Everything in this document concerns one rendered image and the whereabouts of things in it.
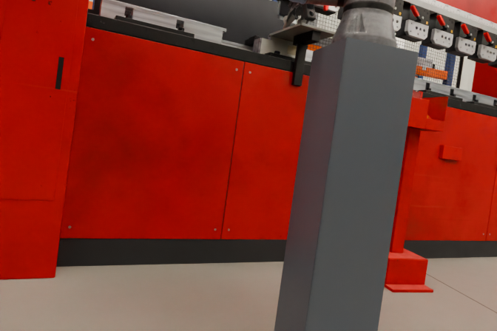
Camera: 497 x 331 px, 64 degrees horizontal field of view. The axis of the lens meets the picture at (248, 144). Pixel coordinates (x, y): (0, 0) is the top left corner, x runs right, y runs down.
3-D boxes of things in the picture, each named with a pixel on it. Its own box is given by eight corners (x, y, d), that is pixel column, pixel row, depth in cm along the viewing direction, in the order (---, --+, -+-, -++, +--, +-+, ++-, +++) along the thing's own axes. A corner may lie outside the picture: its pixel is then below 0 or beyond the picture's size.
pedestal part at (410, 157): (391, 253, 170) (410, 127, 169) (382, 248, 176) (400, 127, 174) (402, 253, 172) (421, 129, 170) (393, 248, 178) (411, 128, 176)
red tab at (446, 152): (441, 158, 211) (444, 145, 211) (438, 157, 213) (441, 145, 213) (461, 160, 218) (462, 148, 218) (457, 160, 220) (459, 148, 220)
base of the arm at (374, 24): (409, 52, 90) (416, 7, 90) (349, 39, 86) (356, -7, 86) (373, 61, 104) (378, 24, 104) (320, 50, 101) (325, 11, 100)
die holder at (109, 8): (98, 22, 147) (102, -4, 147) (97, 25, 153) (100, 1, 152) (223, 51, 169) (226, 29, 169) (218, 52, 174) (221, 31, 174)
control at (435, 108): (404, 125, 162) (410, 81, 161) (379, 124, 177) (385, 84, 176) (443, 131, 168) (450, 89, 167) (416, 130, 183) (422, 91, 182)
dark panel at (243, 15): (89, 38, 195) (100, -53, 193) (89, 38, 197) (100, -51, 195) (286, 80, 244) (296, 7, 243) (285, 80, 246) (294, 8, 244)
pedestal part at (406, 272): (393, 292, 156) (397, 262, 156) (356, 269, 180) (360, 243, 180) (433, 292, 163) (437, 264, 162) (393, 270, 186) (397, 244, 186)
